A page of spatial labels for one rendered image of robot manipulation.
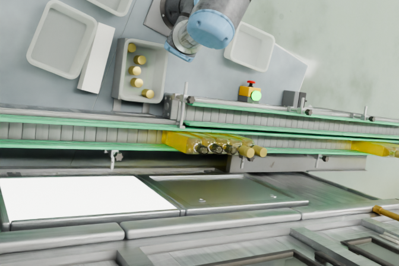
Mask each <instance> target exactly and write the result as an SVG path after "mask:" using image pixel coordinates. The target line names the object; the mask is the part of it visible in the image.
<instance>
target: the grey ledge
mask: <svg viewBox="0 0 399 266"><path fill-rule="evenodd" d="M322 156H328V157H329V161H328V162H324V161H323V160H322V159H321V160H319V161H318V168H315V163H316V159H314V157H312V156H304V154H288V153H267V155H266V156H265V157H260V156H257V155H254V158H255V159H254V160H253V161H248V159H245V160H244V164H243V169H241V168H240V164H241V160H242V159H241V158H239V156H238V155H229V154H228V157H227V165H226V171H227V172H229V173H243V172H309V173H313V172H367V170H365V166H366V159H367V155H345V154H322Z"/></svg>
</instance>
